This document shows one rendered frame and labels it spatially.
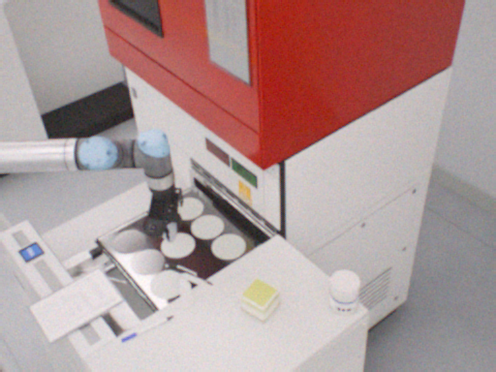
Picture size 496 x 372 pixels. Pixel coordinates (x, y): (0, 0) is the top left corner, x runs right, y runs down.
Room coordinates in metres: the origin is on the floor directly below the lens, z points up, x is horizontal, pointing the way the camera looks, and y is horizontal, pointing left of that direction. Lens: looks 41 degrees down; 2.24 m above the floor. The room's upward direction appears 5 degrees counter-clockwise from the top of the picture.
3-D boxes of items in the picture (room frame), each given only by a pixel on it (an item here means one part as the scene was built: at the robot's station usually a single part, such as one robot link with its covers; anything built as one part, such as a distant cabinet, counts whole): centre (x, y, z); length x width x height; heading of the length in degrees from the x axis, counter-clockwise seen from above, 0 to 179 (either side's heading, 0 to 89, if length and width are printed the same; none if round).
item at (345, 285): (0.95, -0.26, 1.01); 0.07 x 0.07 x 0.10
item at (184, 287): (1.00, 0.12, 1.03); 0.06 x 0.04 x 0.13; 124
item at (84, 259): (1.23, 0.47, 0.89); 0.08 x 0.03 x 0.03; 124
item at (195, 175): (1.40, 0.00, 0.89); 0.44 x 0.02 x 0.10; 34
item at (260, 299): (0.96, -0.05, 1.00); 0.07 x 0.07 x 0.07; 49
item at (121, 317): (1.10, 0.38, 0.87); 0.36 x 0.08 x 0.03; 34
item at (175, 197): (1.22, 0.18, 1.13); 0.09 x 0.08 x 0.12; 166
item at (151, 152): (1.22, 0.18, 1.29); 0.09 x 0.08 x 0.11; 83
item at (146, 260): (1.27, 0.17, 0.90); 0.34 x 0.34 x 0.01; 34
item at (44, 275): (1.12, 0.51, 0.89); 0.55 x 0.09 x 0.14; 34
